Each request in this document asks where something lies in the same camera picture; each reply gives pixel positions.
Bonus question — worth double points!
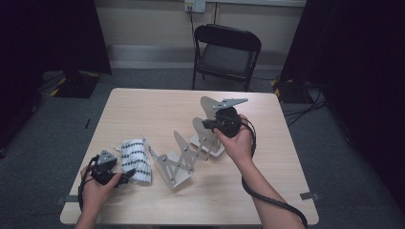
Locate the person's left hand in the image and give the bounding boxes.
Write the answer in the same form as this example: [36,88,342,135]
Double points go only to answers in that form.
[78,165,122,218]

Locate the black stand base yellow tape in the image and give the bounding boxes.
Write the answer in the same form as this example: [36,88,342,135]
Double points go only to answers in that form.
[48,70,102,99]
[269,78,308,105]

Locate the black folding chair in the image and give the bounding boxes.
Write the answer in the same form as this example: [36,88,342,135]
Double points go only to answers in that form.
[191,23,263,93]

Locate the white wall cable trunking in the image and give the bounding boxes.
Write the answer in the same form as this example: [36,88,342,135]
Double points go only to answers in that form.
[204,0,308,9]

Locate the hand-held gripper black cable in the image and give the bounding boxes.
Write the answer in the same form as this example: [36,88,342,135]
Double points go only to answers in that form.
[240,116,309,229]
[76,155,100,213]

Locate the black curtain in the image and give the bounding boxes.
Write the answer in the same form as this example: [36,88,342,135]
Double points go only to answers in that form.
[0,0,113,151]
[279,0,405,204]

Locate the black floor cables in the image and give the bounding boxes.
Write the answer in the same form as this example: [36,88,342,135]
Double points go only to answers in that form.
[282,81,329,127]

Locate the white wall socket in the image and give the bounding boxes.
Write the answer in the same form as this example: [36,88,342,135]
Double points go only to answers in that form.
[184,0,207,14]

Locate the person's right hand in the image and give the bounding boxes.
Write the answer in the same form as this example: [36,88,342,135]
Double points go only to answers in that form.
[213,113,256,165]

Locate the grey tape strip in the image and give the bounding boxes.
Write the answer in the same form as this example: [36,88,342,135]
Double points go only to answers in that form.
[299,191,321,201]
[54,194,81,205]

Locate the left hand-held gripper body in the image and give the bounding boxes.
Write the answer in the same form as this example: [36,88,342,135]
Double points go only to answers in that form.
[90,149,119,186]

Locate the left hand-held gripper black cable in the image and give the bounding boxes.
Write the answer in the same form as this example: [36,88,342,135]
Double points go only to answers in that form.
[76,155,100,213]

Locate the right hand-held gripper black cable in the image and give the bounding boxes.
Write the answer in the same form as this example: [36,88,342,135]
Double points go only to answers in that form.
[240,116,309,229]

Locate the white expandable file rack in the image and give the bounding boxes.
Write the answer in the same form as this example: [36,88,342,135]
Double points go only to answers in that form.
[141,95,244,190]

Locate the black wall socket cable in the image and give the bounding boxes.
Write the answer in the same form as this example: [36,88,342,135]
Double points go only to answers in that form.
[188,5,198,44]

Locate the white cloth with black pattern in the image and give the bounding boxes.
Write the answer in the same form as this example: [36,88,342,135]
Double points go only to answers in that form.
[114,138,153,184]

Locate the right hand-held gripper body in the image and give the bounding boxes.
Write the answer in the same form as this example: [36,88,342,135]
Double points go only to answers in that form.
[211,97,249,139]

